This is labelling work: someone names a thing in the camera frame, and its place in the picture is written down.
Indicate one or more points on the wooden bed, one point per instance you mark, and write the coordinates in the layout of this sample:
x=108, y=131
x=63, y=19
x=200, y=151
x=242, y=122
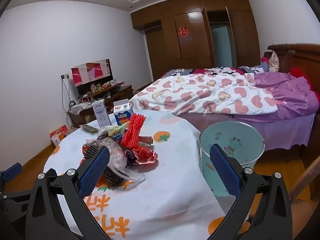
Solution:
x=302, y=57

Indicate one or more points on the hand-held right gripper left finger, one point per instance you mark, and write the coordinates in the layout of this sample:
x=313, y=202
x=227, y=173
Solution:
x=96, y=170

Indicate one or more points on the red paper cutout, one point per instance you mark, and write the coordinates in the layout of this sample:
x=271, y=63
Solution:
x=183, y=31

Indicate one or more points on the black television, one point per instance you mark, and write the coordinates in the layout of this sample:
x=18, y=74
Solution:
x=100, y=88

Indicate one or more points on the wall socket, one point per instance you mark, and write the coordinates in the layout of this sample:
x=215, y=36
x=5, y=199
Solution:
x=65, y=76

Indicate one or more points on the patchwork cloth cover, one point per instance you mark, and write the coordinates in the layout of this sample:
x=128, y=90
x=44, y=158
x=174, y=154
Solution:
x=90, y=72

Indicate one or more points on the red foam net sleeve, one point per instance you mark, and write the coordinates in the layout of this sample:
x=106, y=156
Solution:
x=132, y=130

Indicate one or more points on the red brown wrapper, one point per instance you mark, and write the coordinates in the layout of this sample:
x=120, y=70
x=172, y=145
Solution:
x=146, y=140

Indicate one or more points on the black white patterned blanket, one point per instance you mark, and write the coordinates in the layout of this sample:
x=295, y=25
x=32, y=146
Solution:
x=215, y=71

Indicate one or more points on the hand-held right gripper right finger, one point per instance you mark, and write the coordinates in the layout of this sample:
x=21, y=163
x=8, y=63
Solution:
x=225, y=170

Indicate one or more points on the wooden wardrobe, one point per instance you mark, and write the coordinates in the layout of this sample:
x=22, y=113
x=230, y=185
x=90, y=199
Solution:
x=195, y=30

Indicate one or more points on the yellow-green plastic bag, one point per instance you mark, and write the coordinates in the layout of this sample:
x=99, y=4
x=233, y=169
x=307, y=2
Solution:
x=113, y=129

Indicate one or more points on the brown cardboard box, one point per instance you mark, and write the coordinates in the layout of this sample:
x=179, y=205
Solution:
x=80, y=117

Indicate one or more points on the red knitted cloth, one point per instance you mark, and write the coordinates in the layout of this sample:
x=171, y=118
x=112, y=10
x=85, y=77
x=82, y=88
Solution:
x=300, y=76

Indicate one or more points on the wooden television cabinet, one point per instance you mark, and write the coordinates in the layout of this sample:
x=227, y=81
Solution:
x=122, y=93

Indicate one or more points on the cluster of small ornaments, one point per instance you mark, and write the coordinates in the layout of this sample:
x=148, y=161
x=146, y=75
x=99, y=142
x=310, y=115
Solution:
x=93, y=88

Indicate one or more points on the blue milk carton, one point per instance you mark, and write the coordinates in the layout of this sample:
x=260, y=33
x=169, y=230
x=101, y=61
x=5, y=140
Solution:
x=122, y=113

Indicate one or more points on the tall white carton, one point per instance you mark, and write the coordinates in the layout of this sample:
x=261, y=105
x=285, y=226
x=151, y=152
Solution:
x=101, y=113

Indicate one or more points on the frosted glass door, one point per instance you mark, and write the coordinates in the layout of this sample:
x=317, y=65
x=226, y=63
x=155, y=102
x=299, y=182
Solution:
x=221, y=45

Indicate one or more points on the teal cartoon print bin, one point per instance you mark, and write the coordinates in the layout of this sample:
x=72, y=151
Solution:
x=232, y=140

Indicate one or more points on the purple quilt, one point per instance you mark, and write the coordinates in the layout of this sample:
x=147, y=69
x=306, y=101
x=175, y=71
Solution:
x=287, y=92

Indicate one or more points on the floral pillow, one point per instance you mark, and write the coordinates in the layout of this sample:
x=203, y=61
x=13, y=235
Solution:
x=273, y=61

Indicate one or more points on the pink fluffy cloth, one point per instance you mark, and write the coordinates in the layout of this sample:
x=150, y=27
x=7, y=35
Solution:
x=264, y=60

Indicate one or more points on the wicker chair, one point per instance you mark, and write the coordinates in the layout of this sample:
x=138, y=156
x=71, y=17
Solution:
x=303, y=177

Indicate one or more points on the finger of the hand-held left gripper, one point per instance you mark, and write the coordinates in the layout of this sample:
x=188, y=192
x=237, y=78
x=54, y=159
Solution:
x=17, y=199
x=11, y=170

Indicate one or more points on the heart print blanket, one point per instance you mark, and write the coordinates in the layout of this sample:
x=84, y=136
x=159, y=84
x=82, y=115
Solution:
x=212, y=95

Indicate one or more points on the orange cardboard box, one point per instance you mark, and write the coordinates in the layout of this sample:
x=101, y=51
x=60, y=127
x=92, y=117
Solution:
x=58, y=132

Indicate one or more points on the small green packet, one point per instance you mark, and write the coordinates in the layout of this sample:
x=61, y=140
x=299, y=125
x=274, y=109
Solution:
x=88, y=128

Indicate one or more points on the clear plastic bag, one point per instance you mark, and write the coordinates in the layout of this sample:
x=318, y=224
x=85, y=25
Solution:
x=117, y=157

